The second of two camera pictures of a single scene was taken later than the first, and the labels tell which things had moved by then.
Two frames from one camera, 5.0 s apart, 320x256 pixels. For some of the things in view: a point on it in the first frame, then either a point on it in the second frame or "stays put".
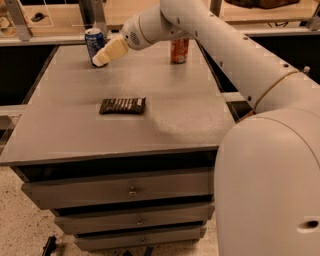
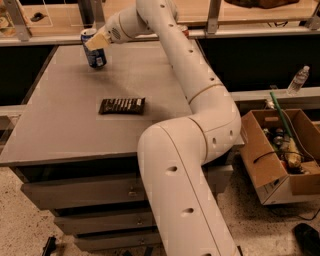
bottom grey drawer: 107,242 stays put
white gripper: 131,34 → 112,32
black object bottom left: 49,246 stays put
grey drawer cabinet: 124,153 stays put
